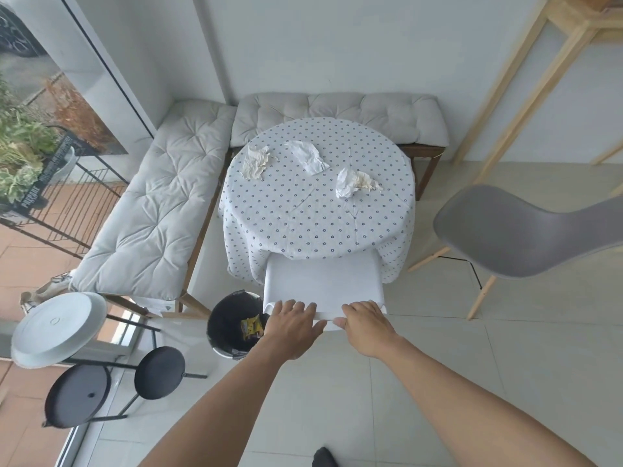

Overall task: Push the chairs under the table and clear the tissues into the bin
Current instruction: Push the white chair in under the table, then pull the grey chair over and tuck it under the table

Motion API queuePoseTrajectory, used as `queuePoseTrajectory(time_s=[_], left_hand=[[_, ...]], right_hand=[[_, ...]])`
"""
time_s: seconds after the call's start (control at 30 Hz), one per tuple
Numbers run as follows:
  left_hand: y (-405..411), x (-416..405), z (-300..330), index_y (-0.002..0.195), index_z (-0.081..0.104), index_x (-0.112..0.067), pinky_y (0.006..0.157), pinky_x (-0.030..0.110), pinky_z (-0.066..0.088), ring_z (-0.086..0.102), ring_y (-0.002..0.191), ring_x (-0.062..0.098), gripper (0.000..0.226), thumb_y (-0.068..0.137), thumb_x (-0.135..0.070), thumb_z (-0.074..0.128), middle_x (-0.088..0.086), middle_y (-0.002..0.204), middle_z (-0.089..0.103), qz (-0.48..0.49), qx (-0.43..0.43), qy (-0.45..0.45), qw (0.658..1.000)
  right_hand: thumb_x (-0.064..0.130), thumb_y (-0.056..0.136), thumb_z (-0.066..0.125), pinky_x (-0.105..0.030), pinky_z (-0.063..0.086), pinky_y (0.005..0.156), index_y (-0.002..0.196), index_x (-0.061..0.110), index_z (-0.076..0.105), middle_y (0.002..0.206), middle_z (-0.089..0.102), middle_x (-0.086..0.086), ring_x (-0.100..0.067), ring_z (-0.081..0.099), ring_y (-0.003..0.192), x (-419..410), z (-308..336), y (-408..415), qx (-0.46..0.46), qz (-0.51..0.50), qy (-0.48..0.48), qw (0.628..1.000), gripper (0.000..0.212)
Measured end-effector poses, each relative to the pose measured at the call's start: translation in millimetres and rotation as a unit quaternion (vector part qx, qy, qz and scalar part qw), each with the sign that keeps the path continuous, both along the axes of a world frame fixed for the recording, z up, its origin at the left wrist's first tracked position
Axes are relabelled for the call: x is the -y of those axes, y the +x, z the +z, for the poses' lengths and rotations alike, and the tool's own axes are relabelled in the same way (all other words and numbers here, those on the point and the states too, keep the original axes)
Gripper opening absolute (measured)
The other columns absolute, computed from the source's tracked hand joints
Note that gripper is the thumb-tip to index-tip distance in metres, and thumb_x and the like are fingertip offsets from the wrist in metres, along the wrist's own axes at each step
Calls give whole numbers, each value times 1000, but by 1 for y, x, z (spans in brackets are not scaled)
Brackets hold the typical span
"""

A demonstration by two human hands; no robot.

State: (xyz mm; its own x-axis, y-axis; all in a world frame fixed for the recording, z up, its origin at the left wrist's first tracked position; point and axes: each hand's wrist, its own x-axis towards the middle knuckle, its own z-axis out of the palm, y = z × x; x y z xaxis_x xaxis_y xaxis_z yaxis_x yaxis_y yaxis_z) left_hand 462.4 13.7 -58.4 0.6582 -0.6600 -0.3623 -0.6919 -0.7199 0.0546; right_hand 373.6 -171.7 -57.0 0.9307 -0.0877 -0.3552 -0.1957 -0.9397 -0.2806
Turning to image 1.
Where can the person's right thumb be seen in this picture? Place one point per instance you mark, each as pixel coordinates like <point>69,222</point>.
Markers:
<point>341,323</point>

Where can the person's left little finger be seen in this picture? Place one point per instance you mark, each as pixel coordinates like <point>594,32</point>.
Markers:
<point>277,310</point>

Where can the black trash bin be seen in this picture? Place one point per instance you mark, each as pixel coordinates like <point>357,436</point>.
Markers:
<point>226,330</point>

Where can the person's left hand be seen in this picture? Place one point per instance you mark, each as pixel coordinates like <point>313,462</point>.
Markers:
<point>289,333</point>

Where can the green potted plant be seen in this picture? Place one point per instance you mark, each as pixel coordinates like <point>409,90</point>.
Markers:
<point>22,140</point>

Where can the person's left forearm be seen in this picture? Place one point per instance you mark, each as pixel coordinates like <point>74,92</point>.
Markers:
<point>224,413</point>

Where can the person's left thumb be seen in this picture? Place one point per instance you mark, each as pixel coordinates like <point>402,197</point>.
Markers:
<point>320,327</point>

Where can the white dotted tablecloth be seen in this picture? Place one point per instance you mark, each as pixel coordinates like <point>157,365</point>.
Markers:
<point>316,213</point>

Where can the white round tray table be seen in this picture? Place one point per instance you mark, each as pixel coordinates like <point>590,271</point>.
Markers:
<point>56,330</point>

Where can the wooden bench frame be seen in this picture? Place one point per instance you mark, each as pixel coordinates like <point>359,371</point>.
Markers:
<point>428,162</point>
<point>194,267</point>

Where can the white plastic chair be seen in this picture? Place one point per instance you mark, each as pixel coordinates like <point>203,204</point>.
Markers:
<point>321,282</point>

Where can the crumpled stained paper napkin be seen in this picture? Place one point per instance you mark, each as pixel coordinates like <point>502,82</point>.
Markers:
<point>257,162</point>
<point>355,182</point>

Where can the person's black shoe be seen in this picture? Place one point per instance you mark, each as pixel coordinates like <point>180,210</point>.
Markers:
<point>325,458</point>

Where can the large black round stool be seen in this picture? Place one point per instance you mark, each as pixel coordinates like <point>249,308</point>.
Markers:
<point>78,396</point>

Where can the small black round stool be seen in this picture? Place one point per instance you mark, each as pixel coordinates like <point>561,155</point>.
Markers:
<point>159,373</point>

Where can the grey shell chair wooden legs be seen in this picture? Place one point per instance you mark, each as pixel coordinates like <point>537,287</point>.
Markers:
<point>525,233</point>

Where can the person's right forearm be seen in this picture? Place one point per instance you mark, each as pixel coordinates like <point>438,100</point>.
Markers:
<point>477,408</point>

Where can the person's left middle finger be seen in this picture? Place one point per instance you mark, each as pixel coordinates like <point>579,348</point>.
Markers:
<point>300,308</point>

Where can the long beige tufted bench cushion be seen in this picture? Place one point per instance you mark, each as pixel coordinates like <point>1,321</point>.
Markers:
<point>151,209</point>

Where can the black printed planter crate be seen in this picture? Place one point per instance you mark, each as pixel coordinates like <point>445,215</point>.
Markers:
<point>53,162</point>

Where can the person's right hand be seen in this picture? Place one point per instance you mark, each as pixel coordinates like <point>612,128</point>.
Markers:
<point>372,333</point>

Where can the crumpled white paper napkin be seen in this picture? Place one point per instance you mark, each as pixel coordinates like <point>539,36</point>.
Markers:
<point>307,155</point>

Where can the car wheel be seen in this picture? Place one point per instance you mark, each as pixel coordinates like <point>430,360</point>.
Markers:
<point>17,31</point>

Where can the yellow snack wrapper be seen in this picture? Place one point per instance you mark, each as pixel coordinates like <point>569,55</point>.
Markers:
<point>253,328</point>

